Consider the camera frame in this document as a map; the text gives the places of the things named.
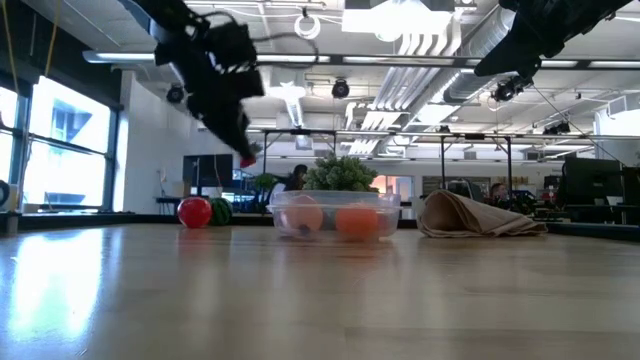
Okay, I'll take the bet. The black camera on rail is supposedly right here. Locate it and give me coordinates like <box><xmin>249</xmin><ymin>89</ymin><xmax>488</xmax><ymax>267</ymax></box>
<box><xmin>489</xmin><ymin>71</ymin><xmax>535</xmax><ymax>104</ymax></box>
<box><xmin>541</xmin><ymin>120</ymin><xmax>573</xmax><ymax>137</ymax></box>

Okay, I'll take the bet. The potted green succulent plant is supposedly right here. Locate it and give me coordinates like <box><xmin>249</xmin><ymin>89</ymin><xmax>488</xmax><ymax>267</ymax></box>
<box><xmin>302</xmin><ymin>154</ymin><xmax>380</xmax><ymax>193</ymax></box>

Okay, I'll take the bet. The clear plastic tupperware container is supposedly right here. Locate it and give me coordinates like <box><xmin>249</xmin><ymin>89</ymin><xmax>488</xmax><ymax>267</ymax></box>
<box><xmin>266</xmin><ymin>189</ymin><xmax>403</xmax><ymax>244</ymax></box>

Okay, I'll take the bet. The black long table edge rail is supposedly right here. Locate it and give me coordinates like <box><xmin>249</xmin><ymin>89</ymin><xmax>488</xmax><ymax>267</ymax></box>
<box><xmin>0</xmin><ymin>208</ymin><xmax>640</xmax><ymax>242</ymax></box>

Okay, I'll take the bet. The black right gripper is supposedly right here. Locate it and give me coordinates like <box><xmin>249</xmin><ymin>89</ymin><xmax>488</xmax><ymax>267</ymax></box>
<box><xmin>473</xmin><ymin>0</ymin><xmax>594</xmax><ymax>79</ymax></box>

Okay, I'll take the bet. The large glass window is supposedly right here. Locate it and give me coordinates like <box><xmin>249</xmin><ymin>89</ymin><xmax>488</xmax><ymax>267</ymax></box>
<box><xmin>0</xmin><ymin>74</ymin><xmax>121</xmax><ymax>211</ymax></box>

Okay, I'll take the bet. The round black ceiling spotlight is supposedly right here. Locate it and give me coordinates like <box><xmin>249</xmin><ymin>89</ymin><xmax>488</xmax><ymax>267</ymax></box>
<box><xmin>165</xmin><ymin>83</ymin><xmax>187</xmax><ymax>106</ymax></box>
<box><xmin>330</xmin><ymin>78</ymin><xmax>351</xmax><ymax>100</ymax></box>

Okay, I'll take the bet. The black metal stand frame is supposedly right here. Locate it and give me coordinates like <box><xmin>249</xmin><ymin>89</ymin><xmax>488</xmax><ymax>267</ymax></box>
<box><xmin>259</xmin><ymin>128</ymin><xmax>337</xmax><ymax>176</ymax></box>
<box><xmin>438</xmin><ymin>132</ymin><xmax>514</xmax><ymax>190</ymax></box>

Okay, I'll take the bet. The small red strawberry toy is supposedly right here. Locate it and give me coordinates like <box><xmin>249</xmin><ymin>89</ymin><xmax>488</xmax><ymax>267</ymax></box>
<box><xmin>239</xmin><ymin>142</ymin><xmax>264</xmax><ymax>169</ymax></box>

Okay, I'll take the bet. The small background potted plant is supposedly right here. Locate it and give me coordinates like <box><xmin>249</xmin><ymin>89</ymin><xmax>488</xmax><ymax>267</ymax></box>
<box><xmin>252</xmin><ymin>172</ymin><xmax>277</xmax><ymax>201</ymax></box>

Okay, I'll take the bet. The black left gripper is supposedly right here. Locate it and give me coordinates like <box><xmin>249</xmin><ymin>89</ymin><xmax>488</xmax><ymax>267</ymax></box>
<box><xmin>187</xmin><ymin>69</ymin><xmax>265</xmax><ymax>160</ymax></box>

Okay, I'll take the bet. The orange tangerine toy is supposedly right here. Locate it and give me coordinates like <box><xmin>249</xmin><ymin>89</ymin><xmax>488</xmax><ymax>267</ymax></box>
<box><xmin>334</xmin><ymin>204</ymin><xmax>380</xmax><ymax>242</ymax></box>

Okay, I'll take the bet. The folded beige cloth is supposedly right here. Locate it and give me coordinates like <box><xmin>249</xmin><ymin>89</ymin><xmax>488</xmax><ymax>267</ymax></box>
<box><xmin>416</xmin><ymin>188</ymin><xmax>550</xmax><ymax>239</ymax></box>

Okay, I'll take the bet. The yellow hanging cable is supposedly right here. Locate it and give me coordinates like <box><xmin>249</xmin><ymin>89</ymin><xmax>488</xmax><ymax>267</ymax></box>
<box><xmin>43</xmin><ymin>0</ymin><xmax>64</xmax><ymax>79</ymax></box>
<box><xmin>0</xmin><ymin>0</ymin><xmax>21</xmax><ymax>96</ymax></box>

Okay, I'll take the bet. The white cable coil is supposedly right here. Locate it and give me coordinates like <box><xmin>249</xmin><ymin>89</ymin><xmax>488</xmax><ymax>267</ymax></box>
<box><xmin>293</xmin><ymin>13</ymin><xmax>322</xmax><ymax>41</ymax></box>

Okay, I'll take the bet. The small striped watermelon toy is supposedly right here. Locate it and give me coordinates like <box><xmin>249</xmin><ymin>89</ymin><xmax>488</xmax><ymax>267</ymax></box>
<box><xmin>209</xmin><ymin>197</ymin><xmax>234</xmax><ymax>227</ymax></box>

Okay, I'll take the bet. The black computer monitor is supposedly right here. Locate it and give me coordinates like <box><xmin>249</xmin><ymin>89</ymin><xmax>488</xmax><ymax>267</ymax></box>
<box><xmin>565</xmin><ymin>156</ymin><xmax>624</xmax><ymax>198</ymax></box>
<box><xmin>622</xmin><ymin>166</ymin><xmax>640</xmax><ymax>206</ymax></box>
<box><xmin>181</xmin><ymin>153</ymin><xmax>235</xmax><ymax>189</ymax></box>

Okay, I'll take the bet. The overhead beam with light strips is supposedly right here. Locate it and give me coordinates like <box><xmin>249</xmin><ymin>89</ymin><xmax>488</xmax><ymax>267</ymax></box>
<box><xmin>82</xmin><ymin>49</ymin><xmax>640</xmax><ymax>71</ymax></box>

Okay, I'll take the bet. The smooth orange-pink peach toy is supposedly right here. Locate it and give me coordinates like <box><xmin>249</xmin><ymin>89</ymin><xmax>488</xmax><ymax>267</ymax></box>
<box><xmin>282</xmin><ymin>195</ymin><xmax>325</xmax><ymax>235</ymax></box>

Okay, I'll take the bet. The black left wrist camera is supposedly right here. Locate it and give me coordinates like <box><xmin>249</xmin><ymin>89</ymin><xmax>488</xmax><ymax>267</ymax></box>
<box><xmin>205</xmin><ymin>22</ymin><xmax>262</xmax><ymax>75</ymax></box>

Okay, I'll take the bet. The person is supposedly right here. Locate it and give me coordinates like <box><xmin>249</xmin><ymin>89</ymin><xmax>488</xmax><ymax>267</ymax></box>
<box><xmin>487</xmin><ymin>182</ymin><xmax>511</xmax><ymax>206</ymax></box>
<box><xmin>269</xmin><ymin>163</ymin><xmax>310</xmax><ymax>204</ymax></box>

